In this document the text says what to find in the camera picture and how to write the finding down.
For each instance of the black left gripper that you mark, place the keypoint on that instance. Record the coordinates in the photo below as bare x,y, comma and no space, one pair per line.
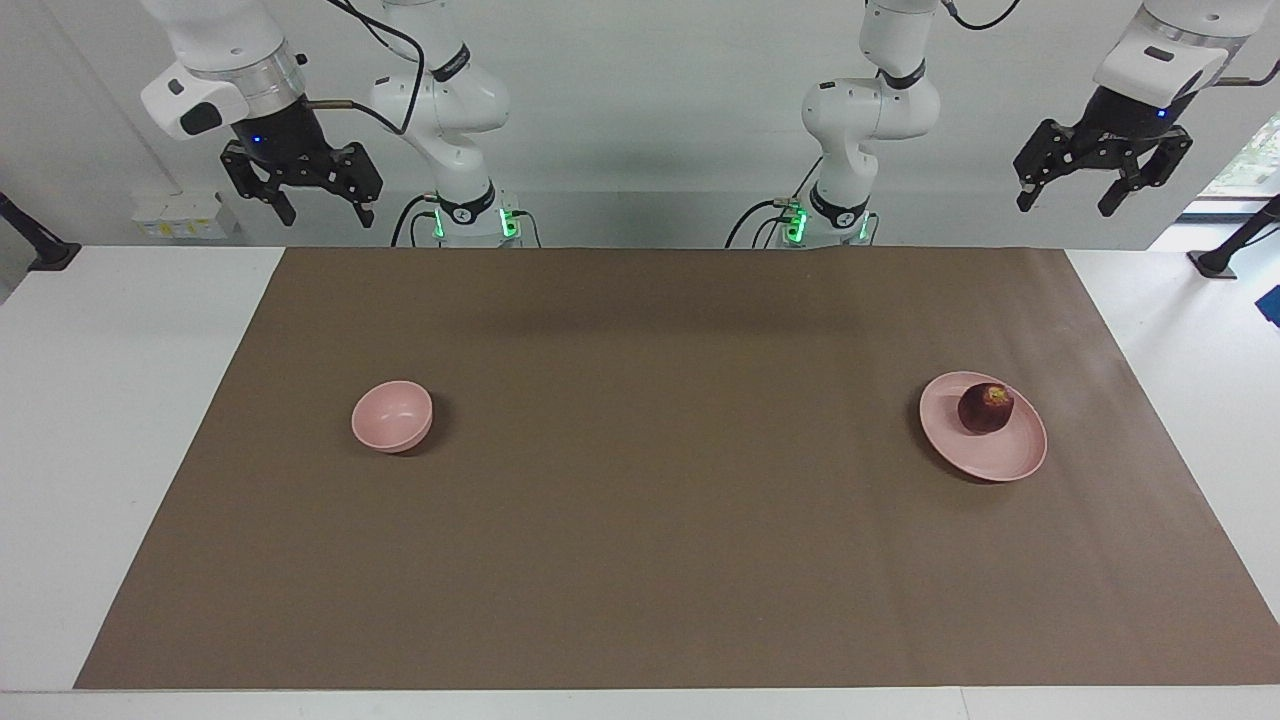
1120,125

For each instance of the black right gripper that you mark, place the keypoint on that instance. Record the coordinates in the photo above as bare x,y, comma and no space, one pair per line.
285,140

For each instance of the dark red apple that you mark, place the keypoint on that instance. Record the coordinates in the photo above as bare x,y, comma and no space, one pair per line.
985,412

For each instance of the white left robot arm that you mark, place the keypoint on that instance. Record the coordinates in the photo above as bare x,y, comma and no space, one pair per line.
870,110

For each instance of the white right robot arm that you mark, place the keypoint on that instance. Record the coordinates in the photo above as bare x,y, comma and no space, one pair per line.
450,100

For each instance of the pink bowl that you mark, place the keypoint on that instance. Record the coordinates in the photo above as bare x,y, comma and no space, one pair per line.
392,412

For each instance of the pink plate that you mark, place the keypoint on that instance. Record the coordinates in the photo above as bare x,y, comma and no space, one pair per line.
1000,455

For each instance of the white socket boxes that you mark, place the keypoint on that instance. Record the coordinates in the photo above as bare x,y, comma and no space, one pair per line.
185,218

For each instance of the blue object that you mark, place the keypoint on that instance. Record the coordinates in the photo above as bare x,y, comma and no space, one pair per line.
1272,305

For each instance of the brown table mat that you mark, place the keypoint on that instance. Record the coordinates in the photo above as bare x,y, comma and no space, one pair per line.
640,520

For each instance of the black camera stand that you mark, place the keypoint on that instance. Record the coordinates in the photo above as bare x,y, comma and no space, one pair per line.
45,250
1225,255

